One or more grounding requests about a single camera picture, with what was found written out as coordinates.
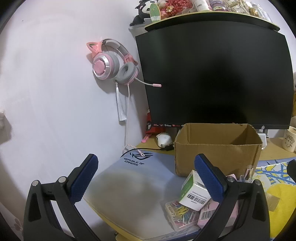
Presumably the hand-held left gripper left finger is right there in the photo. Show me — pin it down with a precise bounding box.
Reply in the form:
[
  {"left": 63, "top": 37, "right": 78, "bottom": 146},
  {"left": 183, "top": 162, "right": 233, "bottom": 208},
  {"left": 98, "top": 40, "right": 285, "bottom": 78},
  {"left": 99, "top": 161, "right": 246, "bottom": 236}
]
[{"left": 23, "top": 153, "right": 100, "bottom": 241}]

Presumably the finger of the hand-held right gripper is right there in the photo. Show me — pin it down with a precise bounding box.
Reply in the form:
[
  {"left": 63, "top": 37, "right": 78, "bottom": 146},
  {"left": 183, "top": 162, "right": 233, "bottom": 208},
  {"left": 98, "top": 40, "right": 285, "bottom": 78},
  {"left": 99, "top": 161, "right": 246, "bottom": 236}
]
[{"left": 287, "top": 159, "right": 296, "bottom": 180}]

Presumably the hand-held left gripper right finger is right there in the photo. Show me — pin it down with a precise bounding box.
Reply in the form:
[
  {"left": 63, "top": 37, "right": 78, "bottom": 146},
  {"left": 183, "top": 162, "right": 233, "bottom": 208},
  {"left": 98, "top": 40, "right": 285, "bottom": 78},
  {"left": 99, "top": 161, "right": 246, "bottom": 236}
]
[{"left": 188, "top": 153, "right": 271, "bottom": 241}]

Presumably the green white small box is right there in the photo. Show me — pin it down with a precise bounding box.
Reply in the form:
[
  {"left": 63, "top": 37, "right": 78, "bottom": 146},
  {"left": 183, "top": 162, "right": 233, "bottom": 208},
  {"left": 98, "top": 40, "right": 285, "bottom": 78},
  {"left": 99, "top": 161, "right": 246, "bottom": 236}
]
[{"left": 178, "top": 170, "right": 212, "bottom": 211}]

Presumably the cardboard box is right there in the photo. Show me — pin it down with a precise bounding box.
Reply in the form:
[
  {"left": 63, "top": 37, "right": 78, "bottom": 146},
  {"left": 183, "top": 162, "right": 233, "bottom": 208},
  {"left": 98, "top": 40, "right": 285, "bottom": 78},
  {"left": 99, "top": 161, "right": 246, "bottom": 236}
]
[{"left": 173, "top": 123, "right": 263, "bottom": 178}]

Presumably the pink packet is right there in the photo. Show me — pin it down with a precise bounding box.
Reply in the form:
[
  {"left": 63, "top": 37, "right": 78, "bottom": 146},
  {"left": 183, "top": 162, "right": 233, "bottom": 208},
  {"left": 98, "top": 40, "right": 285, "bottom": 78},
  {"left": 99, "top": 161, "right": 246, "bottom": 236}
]
[{"left": 198, "top": 200, "right": 238, "bottom": 229}]

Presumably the clear plastic box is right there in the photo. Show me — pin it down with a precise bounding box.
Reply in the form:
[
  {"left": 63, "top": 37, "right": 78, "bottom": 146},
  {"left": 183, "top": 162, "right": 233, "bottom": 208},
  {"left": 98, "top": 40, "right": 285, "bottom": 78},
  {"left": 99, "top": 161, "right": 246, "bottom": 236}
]
[{"left": 266, "top": 192, "right": 280, "bottom": 212}]

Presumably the clear box of paper clips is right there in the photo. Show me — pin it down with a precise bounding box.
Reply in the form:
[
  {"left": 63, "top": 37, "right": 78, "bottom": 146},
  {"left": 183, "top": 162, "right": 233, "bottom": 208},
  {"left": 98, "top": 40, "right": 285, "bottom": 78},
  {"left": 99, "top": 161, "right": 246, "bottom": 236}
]
[{"left": 165, "top": 200, "right": 201, "bottom": 232}]

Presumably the yellow blue towel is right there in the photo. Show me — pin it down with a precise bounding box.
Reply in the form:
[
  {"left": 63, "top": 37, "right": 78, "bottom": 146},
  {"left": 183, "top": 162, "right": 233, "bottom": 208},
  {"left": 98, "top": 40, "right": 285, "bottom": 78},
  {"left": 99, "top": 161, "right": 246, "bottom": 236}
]
[{"left": 252, "top": 159, "right": 296, "bottom": 237}]

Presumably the cream printed mug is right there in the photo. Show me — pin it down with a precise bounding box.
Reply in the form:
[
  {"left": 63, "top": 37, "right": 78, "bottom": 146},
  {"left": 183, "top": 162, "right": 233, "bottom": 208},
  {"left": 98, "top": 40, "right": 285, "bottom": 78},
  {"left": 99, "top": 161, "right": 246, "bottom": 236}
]
[{"left": 283, "top": 126, "right": 296, "bottom": 153}]

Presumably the pink lip gloss tube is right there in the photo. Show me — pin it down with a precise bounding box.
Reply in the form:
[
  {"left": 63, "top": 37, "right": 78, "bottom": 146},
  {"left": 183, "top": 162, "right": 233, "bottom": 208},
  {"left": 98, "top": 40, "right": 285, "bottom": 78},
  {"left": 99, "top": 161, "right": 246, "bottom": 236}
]
[{"left": 240, "top": 165, "right": 253, "bottom": 183}]

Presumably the white rectangular box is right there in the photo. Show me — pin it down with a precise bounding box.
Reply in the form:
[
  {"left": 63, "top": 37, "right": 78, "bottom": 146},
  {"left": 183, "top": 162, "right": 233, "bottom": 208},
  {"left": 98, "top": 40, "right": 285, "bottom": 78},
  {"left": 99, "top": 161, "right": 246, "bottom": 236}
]
[{"left": 256, "top": 130, "right": 269, "bottom": 149}]

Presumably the grey printed desk mat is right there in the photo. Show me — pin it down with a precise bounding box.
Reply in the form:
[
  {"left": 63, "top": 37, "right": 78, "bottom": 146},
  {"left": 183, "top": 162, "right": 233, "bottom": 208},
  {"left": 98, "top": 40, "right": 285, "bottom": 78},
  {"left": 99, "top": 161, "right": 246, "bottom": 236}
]
[{"left": 83, "top": 148, "right": 296, "bottom": 240}]

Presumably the white computer mouse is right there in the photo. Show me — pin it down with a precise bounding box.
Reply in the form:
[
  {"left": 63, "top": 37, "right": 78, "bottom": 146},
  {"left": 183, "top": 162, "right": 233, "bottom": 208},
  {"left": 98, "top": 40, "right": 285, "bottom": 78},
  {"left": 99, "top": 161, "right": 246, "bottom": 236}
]
[{"left": 155, "top": 132, "right": 173, "bottom": 148}]

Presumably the red black object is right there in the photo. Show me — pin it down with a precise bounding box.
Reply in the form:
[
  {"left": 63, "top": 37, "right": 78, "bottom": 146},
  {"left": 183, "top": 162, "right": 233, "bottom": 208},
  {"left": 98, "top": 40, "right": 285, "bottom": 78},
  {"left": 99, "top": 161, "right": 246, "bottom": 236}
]
[{"left": 146, "top": 109, "right": 160, "bottom": 137}]

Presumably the white tassel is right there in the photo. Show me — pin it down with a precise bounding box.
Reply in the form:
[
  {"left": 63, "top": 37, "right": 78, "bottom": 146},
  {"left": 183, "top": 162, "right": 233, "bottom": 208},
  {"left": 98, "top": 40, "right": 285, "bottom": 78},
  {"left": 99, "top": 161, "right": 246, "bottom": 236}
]
[{"left": 114, "top": 80, "right": 128, "bottom": 122}]

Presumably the black computer monitor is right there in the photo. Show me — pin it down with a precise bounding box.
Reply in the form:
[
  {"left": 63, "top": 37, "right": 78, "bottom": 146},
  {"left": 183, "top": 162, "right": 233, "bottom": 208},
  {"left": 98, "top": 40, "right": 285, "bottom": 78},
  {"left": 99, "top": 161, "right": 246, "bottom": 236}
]
[{"left": 135, "top": 23, "right": 292, "bottom": 130}]

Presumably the pink cat-ear headset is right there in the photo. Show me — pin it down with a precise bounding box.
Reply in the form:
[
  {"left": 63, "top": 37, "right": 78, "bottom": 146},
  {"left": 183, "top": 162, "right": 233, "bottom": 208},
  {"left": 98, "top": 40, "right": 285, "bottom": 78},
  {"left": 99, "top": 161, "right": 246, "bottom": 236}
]
[{"left": 87, "top": 38, "right": 162, "bottom": 88}]

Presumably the clutter of small packets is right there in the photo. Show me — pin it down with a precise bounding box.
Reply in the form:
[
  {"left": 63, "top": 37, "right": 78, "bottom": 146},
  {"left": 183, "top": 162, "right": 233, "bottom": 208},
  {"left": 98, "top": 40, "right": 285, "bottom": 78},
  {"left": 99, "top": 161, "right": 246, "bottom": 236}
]
[{"left": 228, "top": 0, "right": 273, "bottom": 22}]

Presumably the purple round jar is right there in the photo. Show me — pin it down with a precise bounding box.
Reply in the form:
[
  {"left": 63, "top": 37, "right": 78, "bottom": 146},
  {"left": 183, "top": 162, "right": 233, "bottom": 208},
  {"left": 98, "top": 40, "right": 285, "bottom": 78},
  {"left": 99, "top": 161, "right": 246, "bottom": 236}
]
[{"left": 209, "top": 0, "right": 228, "bottom": 11}]

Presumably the white bottle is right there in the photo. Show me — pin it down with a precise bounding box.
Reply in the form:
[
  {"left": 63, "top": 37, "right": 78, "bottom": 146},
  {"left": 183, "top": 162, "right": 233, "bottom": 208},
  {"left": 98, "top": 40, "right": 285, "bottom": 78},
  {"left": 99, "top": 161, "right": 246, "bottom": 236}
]
[{"left": 193, "top": 0, "right": 212, "bottom": 11}]

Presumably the red flower bouquet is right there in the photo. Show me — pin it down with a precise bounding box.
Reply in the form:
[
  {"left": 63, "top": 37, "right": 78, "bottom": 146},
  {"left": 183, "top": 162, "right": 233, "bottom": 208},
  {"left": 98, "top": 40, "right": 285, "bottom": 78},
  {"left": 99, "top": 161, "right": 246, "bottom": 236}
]
[{"left": 159, "top": 0, "right": 195, "bottom": 19}]

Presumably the green white round card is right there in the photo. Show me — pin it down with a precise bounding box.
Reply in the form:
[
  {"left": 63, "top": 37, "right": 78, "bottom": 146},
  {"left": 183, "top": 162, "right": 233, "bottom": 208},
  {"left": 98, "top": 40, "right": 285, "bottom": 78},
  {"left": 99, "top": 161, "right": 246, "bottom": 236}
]
[{"left": 149, "top": 2, "right": 162, "bottom": 22}]

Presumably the black white plush toy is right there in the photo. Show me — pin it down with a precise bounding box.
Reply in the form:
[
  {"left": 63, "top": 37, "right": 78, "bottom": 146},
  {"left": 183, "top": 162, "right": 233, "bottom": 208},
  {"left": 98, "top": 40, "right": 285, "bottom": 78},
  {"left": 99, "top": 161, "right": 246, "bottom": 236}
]
[{"left": 129, "top": 0, "right": 160, "bottom": 26}]

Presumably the black cable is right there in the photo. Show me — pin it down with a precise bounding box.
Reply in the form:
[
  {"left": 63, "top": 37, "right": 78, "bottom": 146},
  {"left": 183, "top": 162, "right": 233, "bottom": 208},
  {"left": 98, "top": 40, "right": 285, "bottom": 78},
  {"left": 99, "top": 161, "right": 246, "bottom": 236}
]
[{"left": 135, "top": 146, "right": 174, "bottom": 152}]

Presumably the pink white headset cable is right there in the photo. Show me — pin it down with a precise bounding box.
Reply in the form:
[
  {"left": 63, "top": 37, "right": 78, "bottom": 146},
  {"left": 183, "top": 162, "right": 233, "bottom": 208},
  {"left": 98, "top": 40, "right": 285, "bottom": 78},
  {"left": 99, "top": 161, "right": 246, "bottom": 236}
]
[{"left": 124, "top": 85, "right": 145, "bottom": 158}]

